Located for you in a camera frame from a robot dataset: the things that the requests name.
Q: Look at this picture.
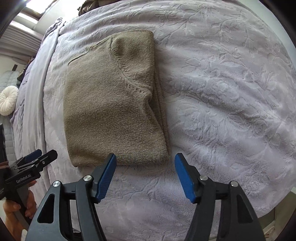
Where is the olive brown knit sweater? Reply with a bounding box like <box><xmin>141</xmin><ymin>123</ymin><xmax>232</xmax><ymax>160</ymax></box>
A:
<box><xmin>63</xmin><ymin>30</ymin><xmax>169</xmax><ymax>167</ymax></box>

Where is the striped tan clothes pile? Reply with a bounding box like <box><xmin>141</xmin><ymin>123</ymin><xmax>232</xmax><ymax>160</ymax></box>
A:
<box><xmin>78</xmin><ymin>0</ymin><xmax>100</xmax><ymax>16</ymax></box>

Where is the person left hand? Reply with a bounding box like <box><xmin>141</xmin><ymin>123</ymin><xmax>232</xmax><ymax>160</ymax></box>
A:
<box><xmin>2</xmin><ymin>180</ymin><xmax>38</xmax><ymax>241</ymax></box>

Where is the lavender plush blanket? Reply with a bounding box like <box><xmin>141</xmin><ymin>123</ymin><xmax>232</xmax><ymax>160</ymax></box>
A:
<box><xmin>11</xmin><ymin>19</ymin><xmax>65</xmax><ymax>159</ymax></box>

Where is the white round cushion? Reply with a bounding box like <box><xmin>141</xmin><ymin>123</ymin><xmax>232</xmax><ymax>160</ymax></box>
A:
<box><xmin>0</xmin><ymin>85</ymin><xmax>19</xmax><ymax>116</ymax></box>

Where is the lavender window curtain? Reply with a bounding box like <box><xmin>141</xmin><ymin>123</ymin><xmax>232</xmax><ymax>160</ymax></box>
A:
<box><xmin>1</xmin><ymin>21</ymin><xmax>43</xmax><ymax>59</ymax></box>

